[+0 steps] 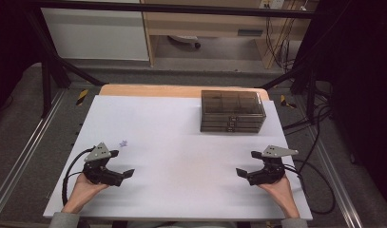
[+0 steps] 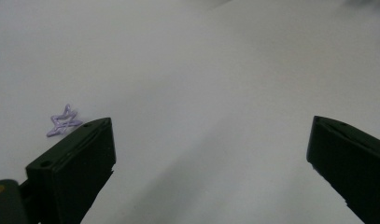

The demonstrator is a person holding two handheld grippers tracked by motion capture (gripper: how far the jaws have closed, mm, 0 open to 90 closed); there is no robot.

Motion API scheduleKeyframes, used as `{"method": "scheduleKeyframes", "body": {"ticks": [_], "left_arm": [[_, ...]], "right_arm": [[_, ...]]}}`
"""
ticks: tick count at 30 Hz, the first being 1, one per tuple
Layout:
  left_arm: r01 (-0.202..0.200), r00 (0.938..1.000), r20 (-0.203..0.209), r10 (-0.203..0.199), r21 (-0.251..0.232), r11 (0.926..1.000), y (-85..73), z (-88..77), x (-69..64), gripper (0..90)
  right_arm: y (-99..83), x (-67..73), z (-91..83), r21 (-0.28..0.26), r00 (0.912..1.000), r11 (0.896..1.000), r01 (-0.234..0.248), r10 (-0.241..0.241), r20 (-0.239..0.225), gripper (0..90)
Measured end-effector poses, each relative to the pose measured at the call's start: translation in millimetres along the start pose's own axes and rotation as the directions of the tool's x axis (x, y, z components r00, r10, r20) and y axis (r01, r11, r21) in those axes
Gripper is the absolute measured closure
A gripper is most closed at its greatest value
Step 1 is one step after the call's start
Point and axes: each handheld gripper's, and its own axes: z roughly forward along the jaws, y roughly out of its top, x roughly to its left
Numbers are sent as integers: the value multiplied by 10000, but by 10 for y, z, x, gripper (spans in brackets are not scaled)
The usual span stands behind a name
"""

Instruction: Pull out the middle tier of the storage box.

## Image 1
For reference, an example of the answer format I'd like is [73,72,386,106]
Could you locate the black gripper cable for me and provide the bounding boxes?
[61,145,97,207]
[282,158,338,216]

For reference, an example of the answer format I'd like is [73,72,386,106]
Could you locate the hanging black cable bundle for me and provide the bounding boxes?
[264,12,301,72]

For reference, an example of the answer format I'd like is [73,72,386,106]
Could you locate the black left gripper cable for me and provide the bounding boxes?
[61,145,97,207]

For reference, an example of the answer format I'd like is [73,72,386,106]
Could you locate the person's left hand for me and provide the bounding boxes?
[65,173,110,211]

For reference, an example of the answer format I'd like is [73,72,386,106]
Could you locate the aluminium rail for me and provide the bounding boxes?
[0,89,68,219]
[308,125,364,228]

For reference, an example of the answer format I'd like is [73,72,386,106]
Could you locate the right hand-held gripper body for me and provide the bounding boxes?
[247,144,300,186]

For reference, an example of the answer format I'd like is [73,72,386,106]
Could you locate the yellow black tape strip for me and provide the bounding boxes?
[280,94,298,109]
[75,88,89,106]

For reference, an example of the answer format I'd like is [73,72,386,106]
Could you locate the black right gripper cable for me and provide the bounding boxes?
[282,158,338,216]

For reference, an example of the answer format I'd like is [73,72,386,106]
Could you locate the smoky transparent plastic drawer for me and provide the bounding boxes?
[200,121,265,129]
[200,125,264,134]
[201,113,266,124]

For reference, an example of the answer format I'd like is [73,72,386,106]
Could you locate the wooden table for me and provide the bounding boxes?
[98,83,271,102]

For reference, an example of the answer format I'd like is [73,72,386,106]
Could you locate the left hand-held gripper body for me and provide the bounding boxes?
[82,142,124,187]

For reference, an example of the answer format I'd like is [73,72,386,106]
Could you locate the smoky transparent drawer organizer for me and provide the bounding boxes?
[200,89,267,134]

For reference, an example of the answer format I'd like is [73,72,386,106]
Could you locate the black floor cables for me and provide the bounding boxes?
[282,101,334,174]

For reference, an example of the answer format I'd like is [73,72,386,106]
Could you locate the light wooden desk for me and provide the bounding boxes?
[140,0,319,69]

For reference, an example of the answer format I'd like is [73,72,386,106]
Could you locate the white power strip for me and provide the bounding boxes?
[260,0,286,10]

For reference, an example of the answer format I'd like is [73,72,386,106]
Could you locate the person's right hand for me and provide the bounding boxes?
[258,175,299,213]

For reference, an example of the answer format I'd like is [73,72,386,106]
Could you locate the white board sheet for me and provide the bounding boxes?
[43,94,313,221]

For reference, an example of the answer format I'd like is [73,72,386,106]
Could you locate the chair base with wheel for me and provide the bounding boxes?
[166,34,203,49]

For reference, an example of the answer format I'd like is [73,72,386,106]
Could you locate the dark curtain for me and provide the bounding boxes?
[308,0,387,207]
[0,0,47,116]

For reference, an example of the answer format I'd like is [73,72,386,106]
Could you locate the black metal crossbar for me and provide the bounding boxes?
[23,0,319,19]

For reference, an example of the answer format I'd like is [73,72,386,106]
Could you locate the black metal stand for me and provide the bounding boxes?
[23,9,106,119]
[261,63,329,123]

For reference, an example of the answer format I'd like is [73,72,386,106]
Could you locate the white cabinet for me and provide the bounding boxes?
[41,7,150,62]

